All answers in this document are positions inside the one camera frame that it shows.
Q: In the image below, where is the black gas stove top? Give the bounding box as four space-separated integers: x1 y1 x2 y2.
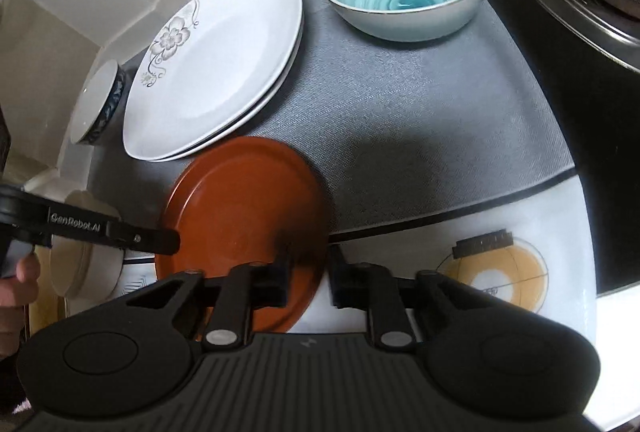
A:
488 0 639 295

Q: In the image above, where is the white floral plate top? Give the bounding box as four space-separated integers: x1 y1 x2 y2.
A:
122 0 303 161

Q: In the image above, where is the brown round plate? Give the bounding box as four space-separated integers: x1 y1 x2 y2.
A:
155 137 332 332

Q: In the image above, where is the grey dish mat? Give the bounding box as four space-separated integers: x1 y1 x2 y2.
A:
89 0 577 233

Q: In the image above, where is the plain white bowl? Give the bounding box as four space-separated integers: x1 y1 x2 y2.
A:
48 189 126 300

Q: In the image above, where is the white printed cloth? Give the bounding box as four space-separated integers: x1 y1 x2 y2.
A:
118 174 596 338

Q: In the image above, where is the person's left hand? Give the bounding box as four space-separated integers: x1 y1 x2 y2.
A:
0 253 40 358

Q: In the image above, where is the white plate underneath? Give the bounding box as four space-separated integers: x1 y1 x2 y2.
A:
158 20 305 163

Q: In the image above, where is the white bowl blue pattern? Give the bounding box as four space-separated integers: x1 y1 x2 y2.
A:
70 60 127 145

